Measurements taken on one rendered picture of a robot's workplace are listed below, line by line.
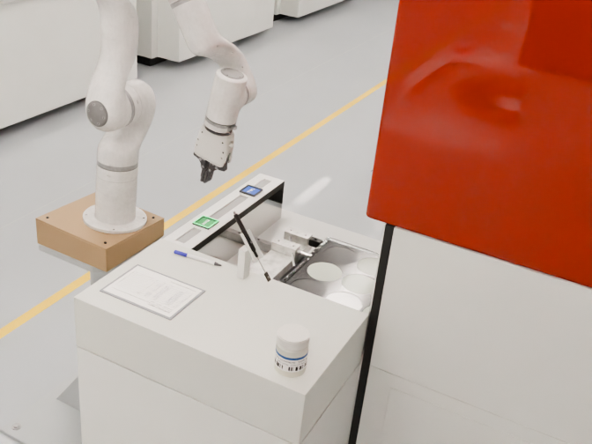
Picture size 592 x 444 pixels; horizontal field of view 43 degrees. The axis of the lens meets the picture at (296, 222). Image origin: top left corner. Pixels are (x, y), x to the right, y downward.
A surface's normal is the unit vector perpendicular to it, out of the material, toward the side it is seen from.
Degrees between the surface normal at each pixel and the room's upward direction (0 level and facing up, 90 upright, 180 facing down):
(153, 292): 0
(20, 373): 0
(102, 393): 90
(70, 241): 90
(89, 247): 90
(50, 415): 0
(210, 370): 90
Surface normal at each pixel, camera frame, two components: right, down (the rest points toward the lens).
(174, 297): 0.09, -0.88
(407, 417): -0.46, 0.39
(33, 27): 0.88, 0.29
